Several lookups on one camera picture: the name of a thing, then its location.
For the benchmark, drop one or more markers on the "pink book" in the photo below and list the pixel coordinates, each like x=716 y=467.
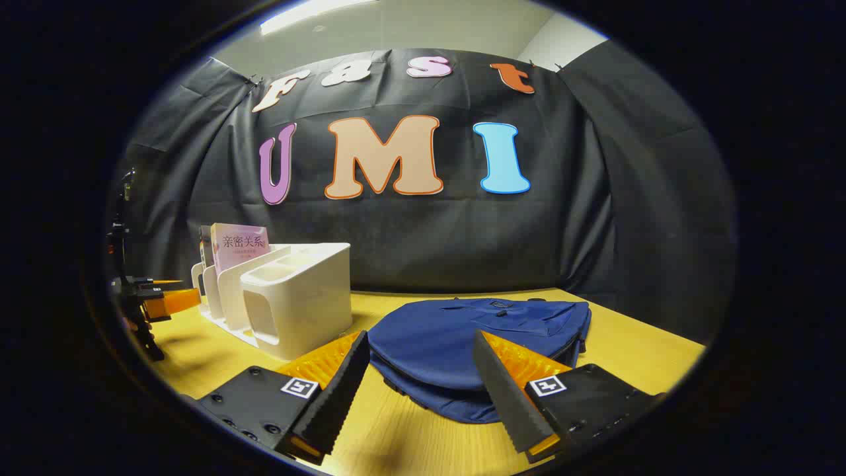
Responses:
x=241 y=248

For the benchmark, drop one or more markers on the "black backdrop cloth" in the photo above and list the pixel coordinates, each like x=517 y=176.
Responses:
x=410 y=238

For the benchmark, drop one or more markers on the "blue schoolbag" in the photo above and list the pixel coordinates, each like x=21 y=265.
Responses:
x=436 y=344

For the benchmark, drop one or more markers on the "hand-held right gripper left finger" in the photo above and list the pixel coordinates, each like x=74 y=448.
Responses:
x=340 y=390

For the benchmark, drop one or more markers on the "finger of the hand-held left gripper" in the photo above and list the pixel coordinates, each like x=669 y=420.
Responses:
x=175 y=303
x=165 y=283

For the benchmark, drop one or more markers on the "grey portrait book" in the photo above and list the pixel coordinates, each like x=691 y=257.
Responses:
x=206 y=248

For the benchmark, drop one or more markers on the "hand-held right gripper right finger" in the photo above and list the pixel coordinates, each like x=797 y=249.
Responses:
x=502 y=390

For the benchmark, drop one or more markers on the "white plastic bookshelf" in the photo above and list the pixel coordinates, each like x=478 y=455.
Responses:
x=304 y=311

